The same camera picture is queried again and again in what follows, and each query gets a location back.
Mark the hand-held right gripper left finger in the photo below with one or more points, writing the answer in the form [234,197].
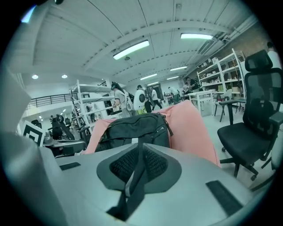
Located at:
[84,176]

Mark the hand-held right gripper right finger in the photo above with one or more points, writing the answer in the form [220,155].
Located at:
[194,176]

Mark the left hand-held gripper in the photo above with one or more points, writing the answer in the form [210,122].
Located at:
[33,133]

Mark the pink seat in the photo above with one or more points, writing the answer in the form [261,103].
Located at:
[188,132]

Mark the black backpack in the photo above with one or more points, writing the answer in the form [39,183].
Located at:
[137,128]

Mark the black railing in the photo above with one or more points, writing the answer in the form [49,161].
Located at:
[53,97]

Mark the round ceiling light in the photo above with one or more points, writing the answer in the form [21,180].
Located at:
[64,76]
[35,76]

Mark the black mesh office chair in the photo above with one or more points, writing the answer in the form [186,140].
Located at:
[241,139]

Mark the white table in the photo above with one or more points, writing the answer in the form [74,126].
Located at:
[201,93]

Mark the white chair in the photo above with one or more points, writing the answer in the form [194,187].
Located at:
[225,96]

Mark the white shelving rack with boxes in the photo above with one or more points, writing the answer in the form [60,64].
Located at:
[221,72]

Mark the long ceiling light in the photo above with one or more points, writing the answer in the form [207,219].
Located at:
[178,68]
[130,50]
[148,76]
[196,36]

